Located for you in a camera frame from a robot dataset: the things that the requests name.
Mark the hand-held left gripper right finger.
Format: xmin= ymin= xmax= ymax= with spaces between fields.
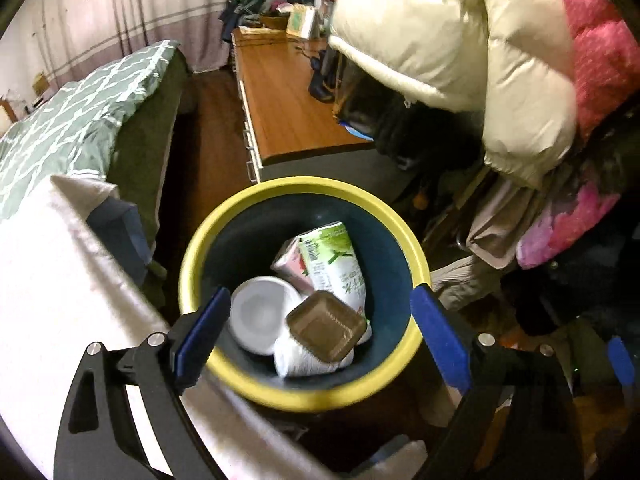
xmin=409 ymin=285 xmax=586 ymax=480

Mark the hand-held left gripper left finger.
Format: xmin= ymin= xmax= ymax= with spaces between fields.
xmin=52 ymin=286 xmax=232 ymax=480

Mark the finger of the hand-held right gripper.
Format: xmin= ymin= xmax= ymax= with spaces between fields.
xmin=606 ymin=336 xmax=637 ymax=388

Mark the pink drink carton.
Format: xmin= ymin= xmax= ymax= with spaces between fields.
xmin=270 ymin=237 xmax=313 ymax=293

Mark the green white drink carton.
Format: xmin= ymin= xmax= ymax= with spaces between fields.
xmin=297 ymin=221 xmax=368 ymax=321

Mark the yellow rimmed dark blue bin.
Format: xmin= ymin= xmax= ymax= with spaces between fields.
xmin=177 ymin=176 xmax=432 ymax=413

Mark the beige garment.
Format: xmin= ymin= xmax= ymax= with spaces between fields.
xmin=430 ymin=170 xmax=541 ymax=311

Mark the pink floral garment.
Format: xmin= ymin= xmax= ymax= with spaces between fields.
xmin=515 ymin=180 xmax=621 ymax=271

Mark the dotted white tablecloth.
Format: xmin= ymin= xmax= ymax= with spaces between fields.
xmin=0 ymin=175 xmax=431 ymax=480

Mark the wooden bed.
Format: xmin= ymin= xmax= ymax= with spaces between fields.
xmin=0 ymin=40 xmax=196 ymax=306

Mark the dark floral garment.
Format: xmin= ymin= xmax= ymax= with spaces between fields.
xmin=575 ymin=110 xmax=640 ymax=201

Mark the black garment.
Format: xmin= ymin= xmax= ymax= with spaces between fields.
xmin=345 ymin=80 xmax=486 ymax=171

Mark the wooden desk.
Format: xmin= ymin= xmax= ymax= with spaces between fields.
xmin=231 ymin=27 xmax=416 ymax=184

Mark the green checked duvet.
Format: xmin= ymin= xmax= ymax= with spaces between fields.
xmin=0 ymin=40 xmax=183 ymax=221

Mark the cream puffer jacket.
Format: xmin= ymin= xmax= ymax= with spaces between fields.
xmin=327 ymin=0 xmax=578 ymax=191

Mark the red dotted quilted jacket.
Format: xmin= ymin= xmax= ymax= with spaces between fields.
xmin=550 ymin=0 xmax=640 ymax=141

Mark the green picture box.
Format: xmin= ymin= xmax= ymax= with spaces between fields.
xmin=286 ymin=4 xmax=321 ymax=40

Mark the pink white curtain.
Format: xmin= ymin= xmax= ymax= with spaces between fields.
xmin=0 ymin=0 xmax=321 ymax=96

